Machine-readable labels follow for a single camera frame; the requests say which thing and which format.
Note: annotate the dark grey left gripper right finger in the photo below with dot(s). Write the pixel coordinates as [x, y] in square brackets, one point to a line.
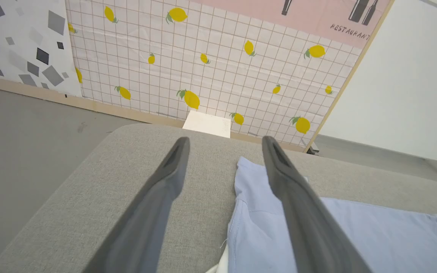
[309, 227]

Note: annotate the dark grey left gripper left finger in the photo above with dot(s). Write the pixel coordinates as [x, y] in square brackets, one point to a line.
[146, 220]

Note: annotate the light blue and white shirt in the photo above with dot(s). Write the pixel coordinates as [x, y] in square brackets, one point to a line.
[385, 242]

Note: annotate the white rectangular box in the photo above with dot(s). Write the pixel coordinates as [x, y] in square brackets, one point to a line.
[207, 124]

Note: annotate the lemon print grid panel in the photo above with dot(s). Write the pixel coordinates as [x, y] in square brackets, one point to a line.
[222, 64]

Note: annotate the white panel with grey diamonds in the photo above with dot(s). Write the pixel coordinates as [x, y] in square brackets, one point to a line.
[17, 41]

